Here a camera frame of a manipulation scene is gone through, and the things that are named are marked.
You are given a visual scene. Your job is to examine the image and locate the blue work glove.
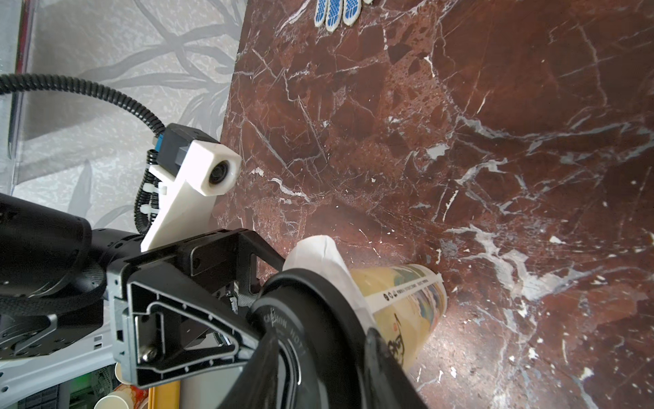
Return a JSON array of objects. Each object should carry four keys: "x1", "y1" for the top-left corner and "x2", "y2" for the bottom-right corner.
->
[{"x1": 313, "y1": 0, "x2": 373, "y2": 33}]

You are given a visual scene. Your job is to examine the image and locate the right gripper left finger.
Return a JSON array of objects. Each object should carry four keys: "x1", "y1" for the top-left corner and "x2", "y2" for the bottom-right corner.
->
[{"x1": 218, "y1": 332, "x2": 279, "y2": 409}]

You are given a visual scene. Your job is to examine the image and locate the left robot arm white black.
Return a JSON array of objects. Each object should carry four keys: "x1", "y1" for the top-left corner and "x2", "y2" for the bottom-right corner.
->
[{"x1": 1, "y1": 195, "x2": 284, "y2": 388}]

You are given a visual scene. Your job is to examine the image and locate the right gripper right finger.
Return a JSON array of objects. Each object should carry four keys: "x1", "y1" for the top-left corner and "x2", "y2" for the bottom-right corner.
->
[{"x1": 364, "y1": 329, "x2": 427, "y2": 409}]

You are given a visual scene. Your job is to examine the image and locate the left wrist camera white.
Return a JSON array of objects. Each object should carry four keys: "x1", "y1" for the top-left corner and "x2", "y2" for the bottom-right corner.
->
[{"x1": 139, "y1": 124, "x2": 242, "y2": 252}]

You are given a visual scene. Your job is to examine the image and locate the left black corrugated cable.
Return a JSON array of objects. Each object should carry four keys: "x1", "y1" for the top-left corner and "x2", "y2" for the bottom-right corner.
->
[{"x1": 0, "y1": 73, "x2": 167, "y2": 235}]

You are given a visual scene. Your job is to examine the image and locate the paper milk tea cup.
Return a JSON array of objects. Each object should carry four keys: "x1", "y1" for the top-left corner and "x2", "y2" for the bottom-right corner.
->
[{"x1": 351, "y1": 264, "x2": 448, "y2": 371}]

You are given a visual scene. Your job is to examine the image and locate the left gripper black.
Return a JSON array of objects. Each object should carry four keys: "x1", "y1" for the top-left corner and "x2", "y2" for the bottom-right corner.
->
[{"x1": 104, "y1": 229, "x2": 284, "y2": 388}]

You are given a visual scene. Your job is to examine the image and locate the black plastic cup lid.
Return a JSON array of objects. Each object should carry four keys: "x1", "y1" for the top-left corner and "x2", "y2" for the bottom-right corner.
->
[{"x1": 248, "y1": 269, "x2": 371, "y2": 408}]

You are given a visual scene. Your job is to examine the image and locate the translucent round leak-proof paper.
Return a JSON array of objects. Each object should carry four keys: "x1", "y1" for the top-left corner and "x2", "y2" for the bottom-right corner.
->
[{"x1": 282, "y1": 235, "x2": 376, "y2": 332}]

